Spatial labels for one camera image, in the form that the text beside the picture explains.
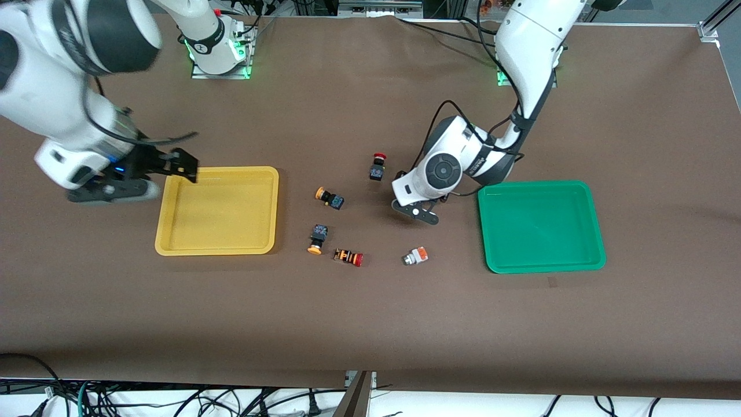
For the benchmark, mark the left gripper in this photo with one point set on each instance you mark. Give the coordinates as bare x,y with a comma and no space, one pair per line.
399,174

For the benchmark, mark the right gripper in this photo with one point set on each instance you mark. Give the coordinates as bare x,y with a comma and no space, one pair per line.
146,161

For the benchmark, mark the green button white-orange body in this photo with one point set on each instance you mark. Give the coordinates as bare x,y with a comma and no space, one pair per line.
412,257

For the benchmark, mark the yellow mushroom push button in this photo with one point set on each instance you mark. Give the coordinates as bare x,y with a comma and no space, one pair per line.
334,201
319,234

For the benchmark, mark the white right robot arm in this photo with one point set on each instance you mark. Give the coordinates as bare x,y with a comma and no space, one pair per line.
35,87

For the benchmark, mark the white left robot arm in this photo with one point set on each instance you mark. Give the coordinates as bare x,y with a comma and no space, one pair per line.
527,40

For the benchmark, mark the red button blue-black body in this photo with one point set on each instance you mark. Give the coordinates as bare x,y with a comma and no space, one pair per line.
377,172

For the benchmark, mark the yellow plastic tray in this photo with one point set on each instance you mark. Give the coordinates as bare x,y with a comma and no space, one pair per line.
217,214

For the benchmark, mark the red button orange-striped body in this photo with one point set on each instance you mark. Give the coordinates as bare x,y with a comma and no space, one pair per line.
347,256

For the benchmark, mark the green plastic tray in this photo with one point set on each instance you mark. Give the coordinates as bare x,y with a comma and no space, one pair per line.
541,229

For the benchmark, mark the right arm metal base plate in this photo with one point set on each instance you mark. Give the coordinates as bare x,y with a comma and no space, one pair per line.
248,55

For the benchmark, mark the aluminium frame rail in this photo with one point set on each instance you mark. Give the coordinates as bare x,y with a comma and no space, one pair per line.
379,7

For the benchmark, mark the grey table support post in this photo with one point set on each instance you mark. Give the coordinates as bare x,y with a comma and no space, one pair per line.
356,399

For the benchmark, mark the aluminium corner bracket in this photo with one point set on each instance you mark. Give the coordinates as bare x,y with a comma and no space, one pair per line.
707,30

